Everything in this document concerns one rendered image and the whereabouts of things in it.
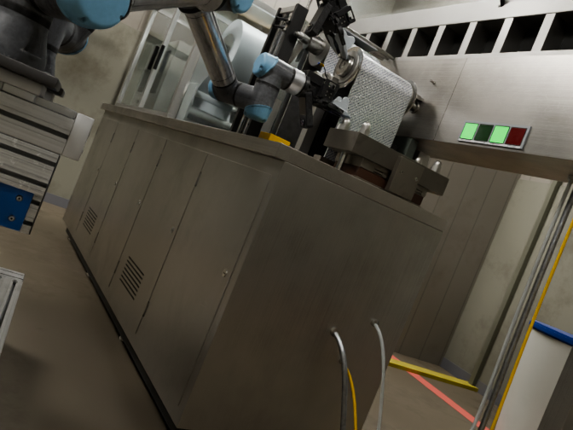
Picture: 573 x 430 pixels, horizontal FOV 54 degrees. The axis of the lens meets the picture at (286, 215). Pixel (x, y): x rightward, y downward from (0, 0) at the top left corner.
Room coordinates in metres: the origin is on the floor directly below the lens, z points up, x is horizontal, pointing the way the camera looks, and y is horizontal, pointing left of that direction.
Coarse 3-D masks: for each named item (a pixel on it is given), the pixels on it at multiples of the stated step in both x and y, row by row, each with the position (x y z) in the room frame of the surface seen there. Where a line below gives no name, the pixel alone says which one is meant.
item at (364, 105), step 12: (360, 84) 1.83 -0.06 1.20; (348, 96) 1.82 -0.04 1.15; (360, 96) 1.83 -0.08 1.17; (372, 96) 1.86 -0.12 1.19; (348, 108) 1.82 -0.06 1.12; (360, 108) 1.84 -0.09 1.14; (372, 108) 1.87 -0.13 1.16; (384, 108) 1.89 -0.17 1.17; (396, 108) 1.91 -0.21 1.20; (360, 120) 1.85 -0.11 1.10; (372, 120) 1.88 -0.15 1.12; (384, 120) 1.90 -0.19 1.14; (396, 120) 1.92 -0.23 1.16; (372, 132) 1.89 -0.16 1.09; (384, 132) 1.91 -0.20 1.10; (384, 144) 1.92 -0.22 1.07
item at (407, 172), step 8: (400, 160) 1.69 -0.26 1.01; (408, 160) 1.70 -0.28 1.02; (400, 168) 1.69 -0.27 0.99; (408, 168) 1.71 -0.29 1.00; (416, 168) 1.72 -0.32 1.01; (424, 168) 1.74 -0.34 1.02; (392, 176) 1.70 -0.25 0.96; (400, 176) 1.70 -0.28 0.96; (408, 176) 1.72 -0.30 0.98; (416, 176) 1.73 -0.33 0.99; (392, 184) 1.69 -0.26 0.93; (400, 184) 1.71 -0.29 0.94; (408, 184) 1.72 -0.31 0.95; (416, 184) 1.74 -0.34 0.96; (392, 192) 1.70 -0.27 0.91; (400, 192) 1.71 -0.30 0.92; (408, 192) 1.73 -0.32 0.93
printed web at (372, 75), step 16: (304, 64) 2.14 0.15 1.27; (336, 64) 2.04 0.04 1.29; (368, 64) 1.83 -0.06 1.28; (368, 80) 1.84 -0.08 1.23; (384, 80) 1.87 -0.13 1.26; (400, 80) 1.92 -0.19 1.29; (336, 96) 1.93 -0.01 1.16; (384, 96) 1.88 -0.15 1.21; (400, 96) 1.91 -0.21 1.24; (288, 112) 2.15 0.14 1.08; (288, 128) 2.16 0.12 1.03
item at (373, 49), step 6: (348, 30) 2.11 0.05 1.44; (354, 36) 2.13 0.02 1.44; (360, 36) 2.14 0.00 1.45; (360, 42) 2.17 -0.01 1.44; (366, 42) 2.16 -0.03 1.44; (366, 48) 2.21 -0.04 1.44; (372, 48) 2.18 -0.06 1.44; (378, 48) 2.19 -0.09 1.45; (372, 54) 2.27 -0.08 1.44; (378, 54) 2.24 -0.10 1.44; (384, 54) 2.21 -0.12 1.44; (390, 54) 2.23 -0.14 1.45
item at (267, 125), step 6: (294, 48) 2.50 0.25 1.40; (300, 48) 2.51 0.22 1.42; (294, 54) 2.51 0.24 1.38; (276, 102) 2.51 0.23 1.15; (276, 108) 2.52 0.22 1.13; (270, 114) 2.51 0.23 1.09; (276, 114) 2.52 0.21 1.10; (270, 120) 2.51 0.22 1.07; (264, 126) 2.50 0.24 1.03; (270, 126) 2.52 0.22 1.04
